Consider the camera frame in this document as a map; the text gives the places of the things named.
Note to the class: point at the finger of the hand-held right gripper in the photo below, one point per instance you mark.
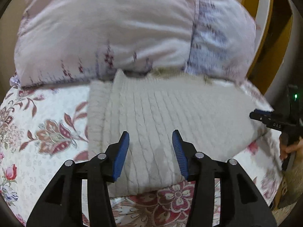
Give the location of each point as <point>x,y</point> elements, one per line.
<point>262,110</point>
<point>260,117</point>

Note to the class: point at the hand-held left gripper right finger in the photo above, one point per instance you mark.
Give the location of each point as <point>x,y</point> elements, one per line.
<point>181,156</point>

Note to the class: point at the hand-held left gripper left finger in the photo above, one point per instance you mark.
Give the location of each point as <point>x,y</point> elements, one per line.
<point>120,156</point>

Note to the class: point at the person's right hand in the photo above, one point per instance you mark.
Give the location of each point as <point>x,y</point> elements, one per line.
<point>296,147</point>

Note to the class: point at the wooden headboard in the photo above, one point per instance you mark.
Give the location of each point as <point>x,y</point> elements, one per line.
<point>267,28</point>

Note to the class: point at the white floral bed sheet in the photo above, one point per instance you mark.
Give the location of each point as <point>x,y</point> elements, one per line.
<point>42,127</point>

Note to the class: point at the pink floral pillow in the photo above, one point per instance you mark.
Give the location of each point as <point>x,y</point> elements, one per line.
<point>113,33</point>

